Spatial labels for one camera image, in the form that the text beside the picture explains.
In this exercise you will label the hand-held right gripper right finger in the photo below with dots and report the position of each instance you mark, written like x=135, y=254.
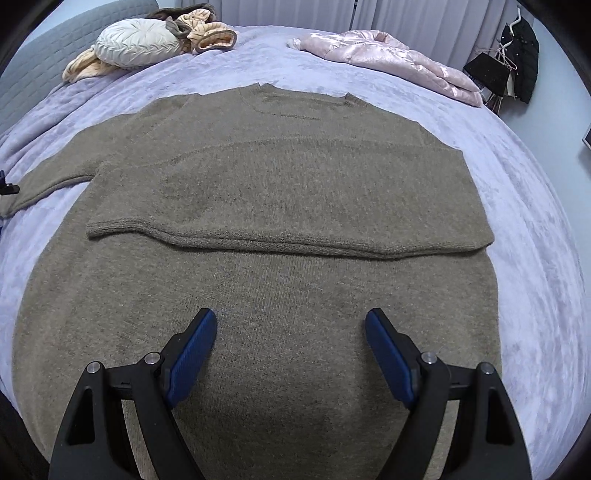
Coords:
x=388, y=355

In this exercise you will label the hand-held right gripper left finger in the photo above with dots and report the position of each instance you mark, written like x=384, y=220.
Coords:
x=194, y=355

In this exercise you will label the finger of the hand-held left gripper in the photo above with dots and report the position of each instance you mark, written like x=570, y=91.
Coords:
x=9, y=188

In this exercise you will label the olive brown knit sweater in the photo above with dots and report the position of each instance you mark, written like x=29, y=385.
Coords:
x=286, y=194

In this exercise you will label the grey quilted headboard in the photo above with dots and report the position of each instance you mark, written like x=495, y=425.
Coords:
x=27, y=83

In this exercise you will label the lilac plush blanket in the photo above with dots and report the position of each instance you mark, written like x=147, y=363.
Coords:
x=531, y=230

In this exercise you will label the round cream pleated cushion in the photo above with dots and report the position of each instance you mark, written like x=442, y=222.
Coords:
x=138, y=44

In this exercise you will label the pink satin padded jacket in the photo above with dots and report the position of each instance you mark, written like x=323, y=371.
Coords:
x=392, y=55

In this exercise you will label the black bag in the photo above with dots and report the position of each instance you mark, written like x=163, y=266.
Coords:
x=489, y=69

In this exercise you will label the black hanging jacket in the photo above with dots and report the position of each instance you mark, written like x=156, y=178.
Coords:
x=524, y=60

